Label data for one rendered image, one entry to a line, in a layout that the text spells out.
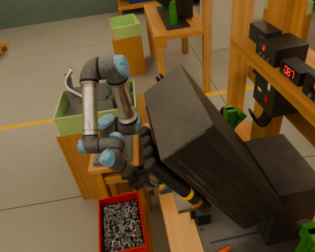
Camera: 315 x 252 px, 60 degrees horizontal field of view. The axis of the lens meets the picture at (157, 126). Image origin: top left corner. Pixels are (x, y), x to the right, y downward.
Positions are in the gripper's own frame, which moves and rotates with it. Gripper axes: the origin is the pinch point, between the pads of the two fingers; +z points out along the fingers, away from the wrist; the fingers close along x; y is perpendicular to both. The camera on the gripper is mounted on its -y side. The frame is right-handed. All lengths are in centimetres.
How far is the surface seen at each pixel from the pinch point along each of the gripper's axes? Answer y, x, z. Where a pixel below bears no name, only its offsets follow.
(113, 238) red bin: 25.2, 19.9, -8.9
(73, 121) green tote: 44, -78, -26
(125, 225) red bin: 19.4, 14.9, -6.0
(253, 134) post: -51, -19, 31
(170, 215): 0.4, 15.5, 5.7
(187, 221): -5.2, 20.8, 9.7
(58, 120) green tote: 51, -79, -34
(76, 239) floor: 114, -41, 36
